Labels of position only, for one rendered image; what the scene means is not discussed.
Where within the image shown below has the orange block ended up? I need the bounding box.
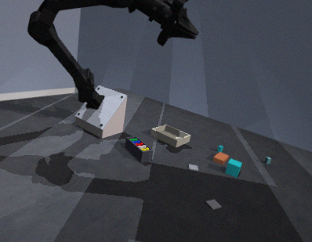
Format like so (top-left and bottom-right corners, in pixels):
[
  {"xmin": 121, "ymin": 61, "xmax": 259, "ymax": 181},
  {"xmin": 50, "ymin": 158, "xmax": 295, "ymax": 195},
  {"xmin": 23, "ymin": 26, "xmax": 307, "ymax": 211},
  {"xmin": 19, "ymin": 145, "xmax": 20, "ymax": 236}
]
[{"xmin": 213, "ymin": 152, "xmax": 229, "ymax": 165}]

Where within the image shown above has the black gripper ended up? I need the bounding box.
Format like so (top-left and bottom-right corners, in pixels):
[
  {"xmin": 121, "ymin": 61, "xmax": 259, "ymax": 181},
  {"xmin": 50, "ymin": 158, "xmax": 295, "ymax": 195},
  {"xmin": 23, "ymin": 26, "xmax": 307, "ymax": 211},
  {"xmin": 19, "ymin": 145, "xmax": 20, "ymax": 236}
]
[{"xmin": 147, "ymin": 0, "xmax": 199, "ymax": 46}]

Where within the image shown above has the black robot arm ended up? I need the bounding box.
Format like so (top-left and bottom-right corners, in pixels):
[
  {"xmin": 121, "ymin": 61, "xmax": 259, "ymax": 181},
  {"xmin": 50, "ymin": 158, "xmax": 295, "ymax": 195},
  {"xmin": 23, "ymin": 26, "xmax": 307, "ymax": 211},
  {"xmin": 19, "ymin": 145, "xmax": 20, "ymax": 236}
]
[{"xmin": 27, "ymin": 0, "xmax": 154, "ymax": 109}]

